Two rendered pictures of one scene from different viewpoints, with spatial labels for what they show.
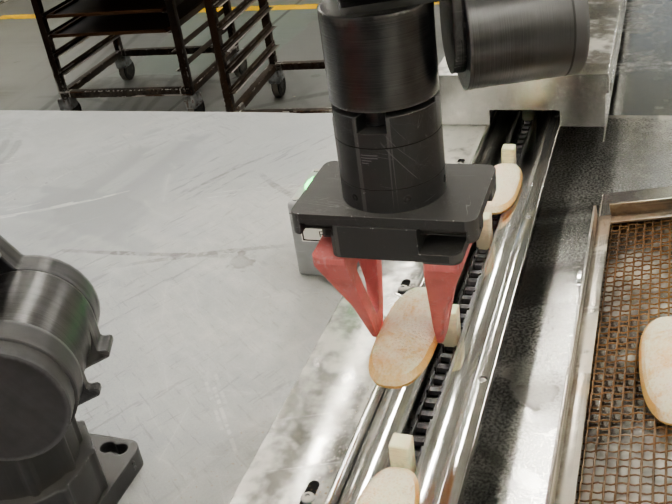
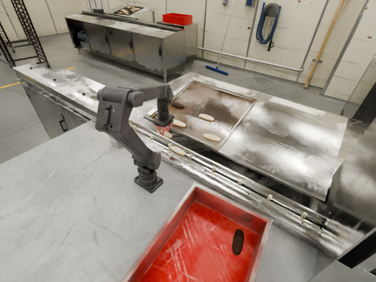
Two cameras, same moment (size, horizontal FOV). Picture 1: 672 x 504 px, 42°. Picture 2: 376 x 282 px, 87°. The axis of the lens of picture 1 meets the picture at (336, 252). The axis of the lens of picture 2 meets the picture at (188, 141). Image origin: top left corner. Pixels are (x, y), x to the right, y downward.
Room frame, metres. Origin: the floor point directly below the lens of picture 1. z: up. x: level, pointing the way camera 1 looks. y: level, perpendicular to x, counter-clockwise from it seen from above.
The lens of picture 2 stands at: (0.12, 0.78, 1.58)
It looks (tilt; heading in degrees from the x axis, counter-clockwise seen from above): 39 degrees down; 282
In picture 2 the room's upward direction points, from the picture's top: 2 degrees clockwise
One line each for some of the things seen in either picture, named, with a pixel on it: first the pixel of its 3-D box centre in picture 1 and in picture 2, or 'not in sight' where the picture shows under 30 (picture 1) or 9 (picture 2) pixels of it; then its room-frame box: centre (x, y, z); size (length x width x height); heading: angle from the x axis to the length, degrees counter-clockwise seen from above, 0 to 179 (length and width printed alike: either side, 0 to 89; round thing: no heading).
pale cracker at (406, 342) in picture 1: (409, 329); (164, 133); (0.42, -0.04, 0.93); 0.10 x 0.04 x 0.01; 157
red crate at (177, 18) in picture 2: not in sight; (177, 18); (1.37, -3.74, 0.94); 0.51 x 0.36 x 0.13; 161
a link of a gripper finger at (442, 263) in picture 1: (413, 269); (164, 126); (0.42, -0.04, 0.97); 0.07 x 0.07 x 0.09; 67
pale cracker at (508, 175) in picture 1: (499, 185); not in sight; (0.73, -0.16, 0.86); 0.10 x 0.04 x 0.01; 157
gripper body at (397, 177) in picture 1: (391, 157); (163, 114); (0.42, -0.04, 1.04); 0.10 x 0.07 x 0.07; 67
